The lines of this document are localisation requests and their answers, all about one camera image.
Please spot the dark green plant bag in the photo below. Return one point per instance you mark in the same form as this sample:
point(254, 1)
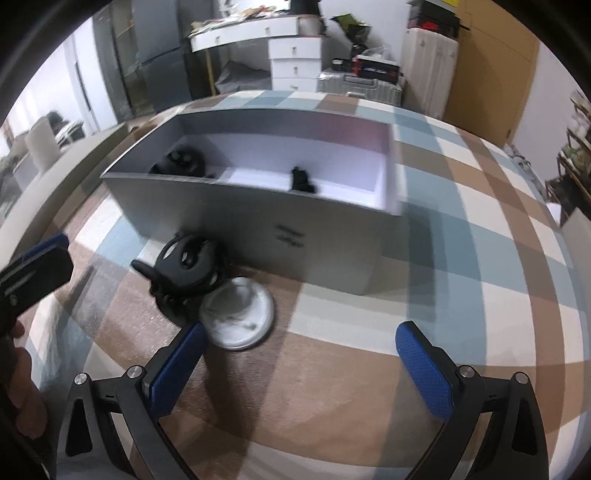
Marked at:
point(353, 30)

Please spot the black hair claw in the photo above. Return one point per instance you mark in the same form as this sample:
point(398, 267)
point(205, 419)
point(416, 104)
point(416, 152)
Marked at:
point(184, 270)
point(182, 164)

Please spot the small black hair clip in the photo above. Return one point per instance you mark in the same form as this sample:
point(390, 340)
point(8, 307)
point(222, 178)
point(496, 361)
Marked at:
point(301, 180)

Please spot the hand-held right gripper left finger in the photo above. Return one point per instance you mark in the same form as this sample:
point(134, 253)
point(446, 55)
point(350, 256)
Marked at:
point(181, 369)

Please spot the person's left hand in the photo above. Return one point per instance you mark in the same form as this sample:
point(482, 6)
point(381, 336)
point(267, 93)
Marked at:
point(21, 383)

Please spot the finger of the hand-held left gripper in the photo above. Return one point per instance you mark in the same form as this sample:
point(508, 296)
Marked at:
point(34, 272)

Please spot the grey cloth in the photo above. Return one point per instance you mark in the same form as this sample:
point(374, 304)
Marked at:
point(240, 78)

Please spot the white desk with drawers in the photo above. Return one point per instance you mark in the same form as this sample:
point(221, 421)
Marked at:
point(295, 60)

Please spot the brown wooden door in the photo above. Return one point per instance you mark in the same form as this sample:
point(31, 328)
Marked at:
point(494, 69)

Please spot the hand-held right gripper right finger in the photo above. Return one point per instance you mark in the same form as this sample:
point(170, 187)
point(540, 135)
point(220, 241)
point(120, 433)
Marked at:
point(425, 374)

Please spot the white bin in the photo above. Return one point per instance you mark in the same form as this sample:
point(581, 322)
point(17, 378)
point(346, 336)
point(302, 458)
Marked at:
point(42, 143)

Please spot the plaid blanket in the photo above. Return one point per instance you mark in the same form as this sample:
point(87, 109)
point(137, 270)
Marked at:
point(461, 286)

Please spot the black red box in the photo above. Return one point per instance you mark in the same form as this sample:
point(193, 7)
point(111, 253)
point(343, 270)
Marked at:
point(376, 68)

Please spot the black pot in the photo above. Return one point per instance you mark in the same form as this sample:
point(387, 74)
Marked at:
point(305, 7)

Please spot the grey cardboard box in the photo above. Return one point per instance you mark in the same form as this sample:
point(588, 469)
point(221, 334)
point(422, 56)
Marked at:
point(323, 240)

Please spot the silver suitcase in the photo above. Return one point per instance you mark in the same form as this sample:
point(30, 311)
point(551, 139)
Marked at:
point(360, 87)

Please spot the potted plant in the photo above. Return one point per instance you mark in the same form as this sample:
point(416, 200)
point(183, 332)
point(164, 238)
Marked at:
point(575, 152)

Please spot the white cabinet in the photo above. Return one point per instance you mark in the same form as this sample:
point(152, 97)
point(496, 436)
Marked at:
point(429, 69)

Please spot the black storage box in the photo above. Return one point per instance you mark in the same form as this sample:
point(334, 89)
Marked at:
point(436, 16)

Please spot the grey refrigerator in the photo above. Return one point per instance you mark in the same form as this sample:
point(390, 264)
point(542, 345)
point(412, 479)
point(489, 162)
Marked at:
point(166, 69)

